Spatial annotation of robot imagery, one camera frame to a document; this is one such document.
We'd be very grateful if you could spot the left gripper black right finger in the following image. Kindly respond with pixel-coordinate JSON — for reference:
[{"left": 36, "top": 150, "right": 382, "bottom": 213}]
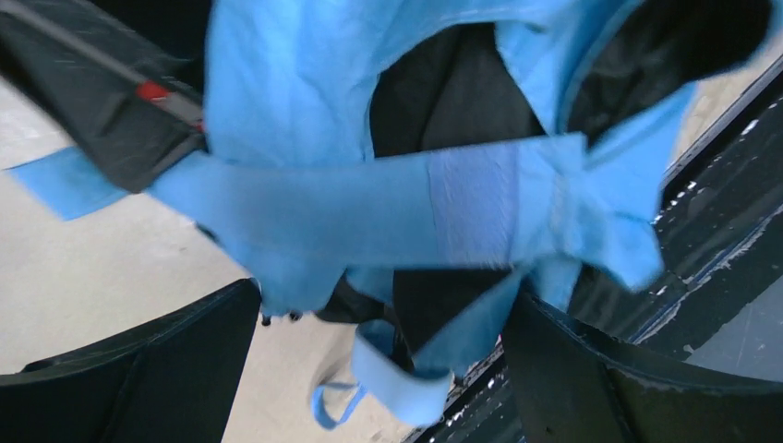
[{"left": 501, "top": 290, "right": 782, "bottom": 442}]

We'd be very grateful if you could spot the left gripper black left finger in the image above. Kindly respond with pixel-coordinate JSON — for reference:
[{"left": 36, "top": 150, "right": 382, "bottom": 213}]
[{"left": 1, "top": 279, "right": 260, "bottom": 442}]

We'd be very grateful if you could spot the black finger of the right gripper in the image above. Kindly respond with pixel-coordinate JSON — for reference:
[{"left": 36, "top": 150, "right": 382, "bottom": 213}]
[{"left": 1, "top": 0, "right": 209, "bottom": 193}]

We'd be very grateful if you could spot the light blue folding umbrella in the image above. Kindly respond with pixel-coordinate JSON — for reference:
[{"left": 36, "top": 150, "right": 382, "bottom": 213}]
[{"left": 8, "top": 0, "right": 783, "bottom": 431}]

